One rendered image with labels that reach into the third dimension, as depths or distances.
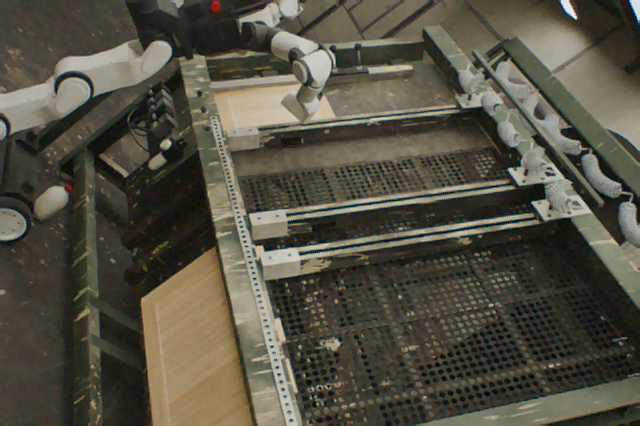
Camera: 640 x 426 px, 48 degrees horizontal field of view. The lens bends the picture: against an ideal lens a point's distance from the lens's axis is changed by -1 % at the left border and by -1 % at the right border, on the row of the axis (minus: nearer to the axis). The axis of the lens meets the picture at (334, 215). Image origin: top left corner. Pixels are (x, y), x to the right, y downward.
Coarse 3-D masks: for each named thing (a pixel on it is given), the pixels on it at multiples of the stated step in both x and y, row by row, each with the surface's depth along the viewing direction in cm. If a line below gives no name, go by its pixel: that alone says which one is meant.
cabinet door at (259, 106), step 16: (224, 96) 317; (240, 96) 318; (256, 96) 319; (272, 96) 319; (224, 112) 307; (240, 112) 308; (256, 112) 309; (272, 112) 310; (288, 112) 310; (320, 112) 311; (224, 128) 298
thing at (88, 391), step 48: (144, 96) 340; (96, 144) 354; (144, 192) 340; (192, 192) 307; (288, 192) 397; (144, 240) 317; (192, 240) 295; (288, 240) 428; (96, 288) 283; (144, 288) 299; (144, 336) 282; (288, 336) 242; (96, 384) 248; (144, 384) 266
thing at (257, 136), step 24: (456, 96) 310; (480, 96) 311; (312, 120) 296; (336, 120) 298; (360, 120) 298; (384, 120) 300; (408, 120) 303; (432, 120) 306; (456, 120) 310; (240, 144) 288; (264, 144) 291; (288, 144) 294
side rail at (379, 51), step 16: (352, 48) 351; (368, 48) 353; (384, 48) 356; (400, 48) 358; (416, 48) 361; (208, 64) 336; (224, 64) 338; (240, 64) 341; (256, 64) 343; (272, 64) 345; (288, 64) 347; (336, 64) 355; (352, 64) 357; (368, 64) 359
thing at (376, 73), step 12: (372, 72) 335; (384, 72) 336; (396, 72) 338; (408, 72) 340; (216, 84) 320; (228, 84) 321; (240, 84) 321; (252, 84) 322; (264, 84) 323; (276, 84) 325; (288, 84) 327
